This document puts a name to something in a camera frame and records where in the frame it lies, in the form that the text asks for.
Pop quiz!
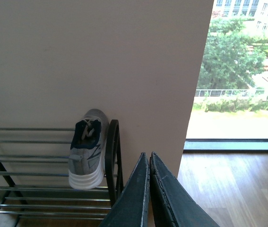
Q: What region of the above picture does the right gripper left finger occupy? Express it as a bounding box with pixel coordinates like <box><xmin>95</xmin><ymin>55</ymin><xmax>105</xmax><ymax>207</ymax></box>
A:
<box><xmin>99</xmin><ymin>153</ymin><xmax>150</xmax><ymax>227</ymax></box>

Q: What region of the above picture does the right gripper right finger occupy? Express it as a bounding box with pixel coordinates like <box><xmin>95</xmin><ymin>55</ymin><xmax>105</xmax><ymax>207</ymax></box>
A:
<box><xmin>149</xmin><ymin>152</ymin><xmax>219</xmax><ymax>227</ymax></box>

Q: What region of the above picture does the grey knit sneaker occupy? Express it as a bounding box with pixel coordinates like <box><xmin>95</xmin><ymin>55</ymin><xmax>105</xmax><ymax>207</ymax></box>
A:
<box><xmin>68</xmin><ymin>109</ymin><xmax>109</xmax><ymax>190</ymax></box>

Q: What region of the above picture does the black metal shoe rack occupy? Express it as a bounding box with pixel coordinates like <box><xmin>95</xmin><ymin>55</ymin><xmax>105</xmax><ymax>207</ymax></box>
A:
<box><xmin>0</xmin><ymin>120</ymin><xmax>124</xmax><ymax>227</ymax></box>

